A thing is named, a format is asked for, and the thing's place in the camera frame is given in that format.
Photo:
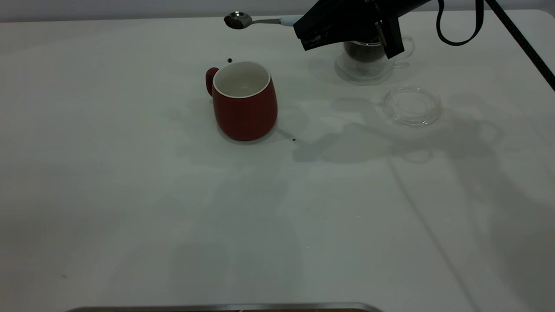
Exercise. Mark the clear glass saucer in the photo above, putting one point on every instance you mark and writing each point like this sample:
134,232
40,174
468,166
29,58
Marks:
412,112

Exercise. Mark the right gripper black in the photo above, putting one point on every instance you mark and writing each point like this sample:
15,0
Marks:
392,11

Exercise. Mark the silver metal bar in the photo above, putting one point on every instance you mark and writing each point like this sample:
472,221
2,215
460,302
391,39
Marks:
217,308

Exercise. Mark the clear glass cup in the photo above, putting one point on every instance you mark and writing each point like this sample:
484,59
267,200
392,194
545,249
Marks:
366,71

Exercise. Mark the red ceramic mug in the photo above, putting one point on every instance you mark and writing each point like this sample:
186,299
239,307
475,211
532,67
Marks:
245,117

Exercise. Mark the coffee beans pile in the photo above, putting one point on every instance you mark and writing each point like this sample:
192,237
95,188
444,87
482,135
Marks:
364,51

